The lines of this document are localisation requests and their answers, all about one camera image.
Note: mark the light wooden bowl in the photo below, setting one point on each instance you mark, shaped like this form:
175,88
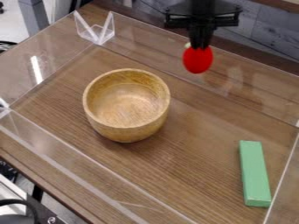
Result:
126,103

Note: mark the clear acrylic enclosure walls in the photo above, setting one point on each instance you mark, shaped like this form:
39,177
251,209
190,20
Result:
136,143

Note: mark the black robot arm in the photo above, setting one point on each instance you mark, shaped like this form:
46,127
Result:
201,17

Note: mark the green rectangular block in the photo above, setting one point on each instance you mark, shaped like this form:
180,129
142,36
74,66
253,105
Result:
254,174

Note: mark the red plush strawberry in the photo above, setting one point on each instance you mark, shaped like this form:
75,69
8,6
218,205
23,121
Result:
197,59

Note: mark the black clamp with bolt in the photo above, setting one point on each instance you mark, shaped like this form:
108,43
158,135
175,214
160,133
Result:
47,216

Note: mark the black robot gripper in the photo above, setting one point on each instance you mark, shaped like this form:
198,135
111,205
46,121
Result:
211,14

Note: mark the clear acrylic corner bracket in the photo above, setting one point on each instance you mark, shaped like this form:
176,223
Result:
95,33

